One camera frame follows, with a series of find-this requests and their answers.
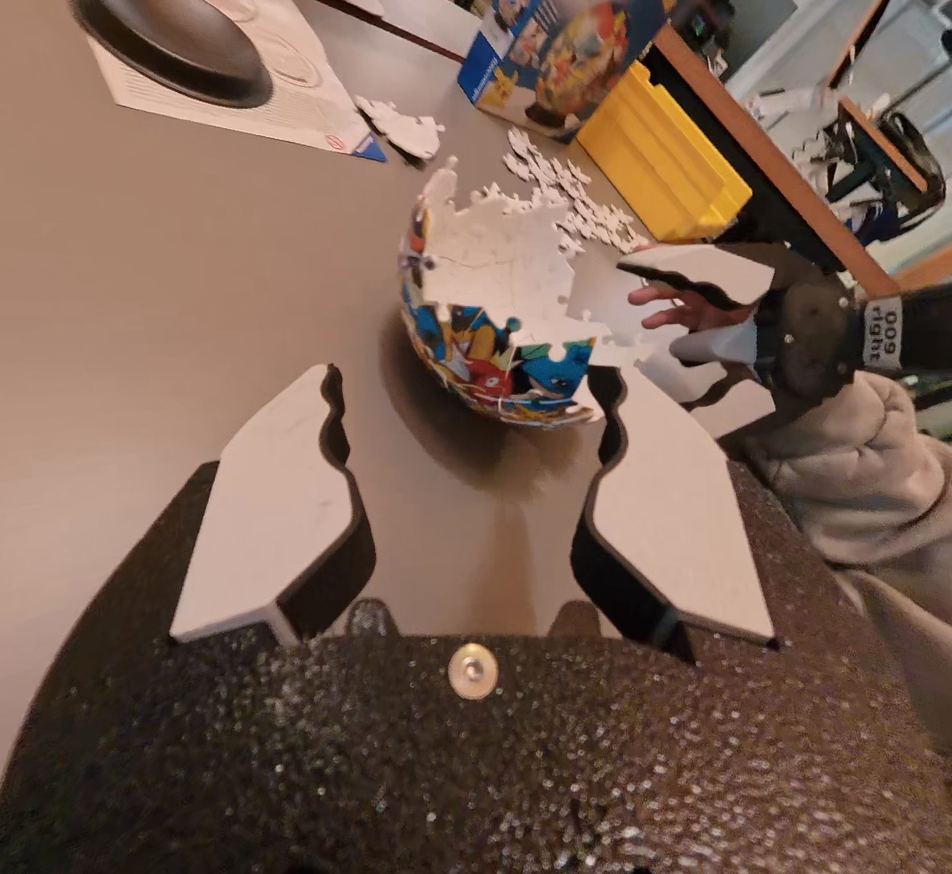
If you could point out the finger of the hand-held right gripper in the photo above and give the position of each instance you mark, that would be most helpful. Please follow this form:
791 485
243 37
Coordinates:
721 347
714 268

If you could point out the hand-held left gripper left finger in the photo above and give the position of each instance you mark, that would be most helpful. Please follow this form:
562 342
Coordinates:
268 517

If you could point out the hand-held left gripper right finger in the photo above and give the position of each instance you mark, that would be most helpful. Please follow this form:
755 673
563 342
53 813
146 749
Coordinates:
669 517

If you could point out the pile of puzzle pieces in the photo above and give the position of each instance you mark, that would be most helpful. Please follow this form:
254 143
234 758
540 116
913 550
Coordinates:
587 212

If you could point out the partly built puzzle ball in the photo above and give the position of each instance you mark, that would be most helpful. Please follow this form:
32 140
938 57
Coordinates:
483 353

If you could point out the person's right forearm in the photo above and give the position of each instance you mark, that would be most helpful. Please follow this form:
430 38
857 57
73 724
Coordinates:
855 487

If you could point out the colourful puzzle box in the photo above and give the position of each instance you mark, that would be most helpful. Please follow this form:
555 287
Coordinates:
565 63

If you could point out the joined white puzzle pieces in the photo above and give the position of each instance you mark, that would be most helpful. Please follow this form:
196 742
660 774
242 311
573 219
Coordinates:
405 130

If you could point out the person's right hand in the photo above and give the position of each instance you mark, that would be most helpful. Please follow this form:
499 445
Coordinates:
692 312

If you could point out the yellow plastic tote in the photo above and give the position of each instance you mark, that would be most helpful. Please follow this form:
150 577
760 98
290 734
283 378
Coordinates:
654 152

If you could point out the wood edged desk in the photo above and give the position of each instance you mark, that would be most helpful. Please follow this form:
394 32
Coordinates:
744 137

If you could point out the white instruction leaflet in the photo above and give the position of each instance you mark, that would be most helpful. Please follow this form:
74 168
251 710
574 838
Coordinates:
297 107

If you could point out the black round stand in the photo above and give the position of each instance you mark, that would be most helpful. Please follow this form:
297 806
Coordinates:
171 33

